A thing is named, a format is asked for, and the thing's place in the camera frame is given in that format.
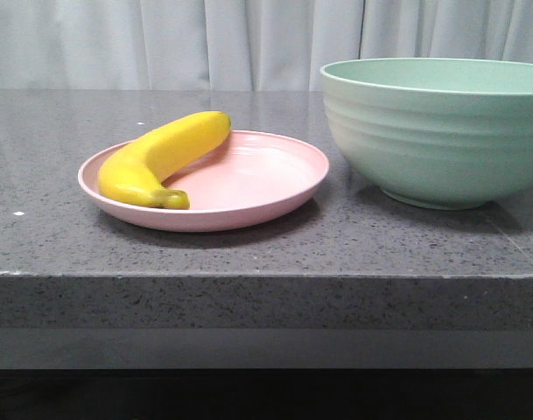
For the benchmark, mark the green bowl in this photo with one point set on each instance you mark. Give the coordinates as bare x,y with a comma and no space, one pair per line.
434,132

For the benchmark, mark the yellow banana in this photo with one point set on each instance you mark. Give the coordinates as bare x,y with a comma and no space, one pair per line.
135,174

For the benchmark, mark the white curtain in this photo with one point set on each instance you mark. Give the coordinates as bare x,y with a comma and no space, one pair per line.
241,45

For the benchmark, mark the pink plate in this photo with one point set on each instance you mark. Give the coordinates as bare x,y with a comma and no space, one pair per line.
252,178

